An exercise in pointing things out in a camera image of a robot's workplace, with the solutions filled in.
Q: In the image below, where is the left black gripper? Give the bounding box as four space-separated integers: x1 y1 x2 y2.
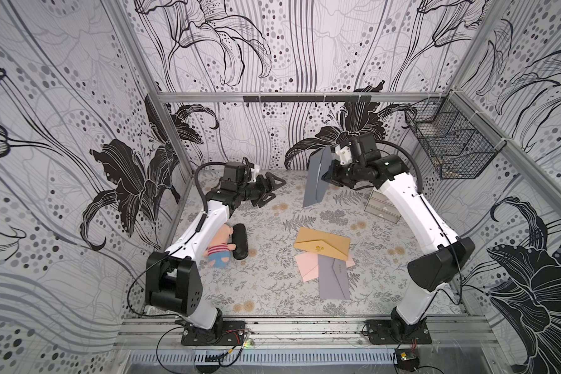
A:
232 170 283 207

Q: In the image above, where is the dark grey envelope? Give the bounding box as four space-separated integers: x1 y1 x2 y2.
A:
302 146 334 207

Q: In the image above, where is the yellow kraft envelope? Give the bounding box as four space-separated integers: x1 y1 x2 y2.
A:
294 227 351 261

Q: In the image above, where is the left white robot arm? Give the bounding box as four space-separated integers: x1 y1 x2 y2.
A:
145 160 286 331

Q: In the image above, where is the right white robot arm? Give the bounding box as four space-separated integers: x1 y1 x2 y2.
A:
304 135 475 329

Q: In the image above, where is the pink envelope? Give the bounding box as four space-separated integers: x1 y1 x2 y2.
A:
295 252 355 282

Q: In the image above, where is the lilac grey envelope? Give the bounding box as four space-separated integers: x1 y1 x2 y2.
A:
318 255 351 300

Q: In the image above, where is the white mini drawer cabinet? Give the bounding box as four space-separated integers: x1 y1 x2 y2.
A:
365 189 401 224

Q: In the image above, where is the pink plush doll toy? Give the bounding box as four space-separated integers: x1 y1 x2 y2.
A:
205 224 237 268

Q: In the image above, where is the small electronics board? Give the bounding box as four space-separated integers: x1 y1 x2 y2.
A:
394 349 420 372

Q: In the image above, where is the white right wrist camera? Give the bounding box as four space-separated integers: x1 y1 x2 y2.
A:
335 146 353 166

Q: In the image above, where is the black bar on rail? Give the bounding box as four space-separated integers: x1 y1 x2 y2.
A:
242 94 372 103

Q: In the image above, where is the black wire mesh basket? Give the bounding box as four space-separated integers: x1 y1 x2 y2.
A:
405 95 506 179

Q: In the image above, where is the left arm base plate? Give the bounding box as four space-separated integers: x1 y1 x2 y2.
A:
181 319 246 347

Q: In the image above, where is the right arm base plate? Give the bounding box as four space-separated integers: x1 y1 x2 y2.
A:
362 319 433 345

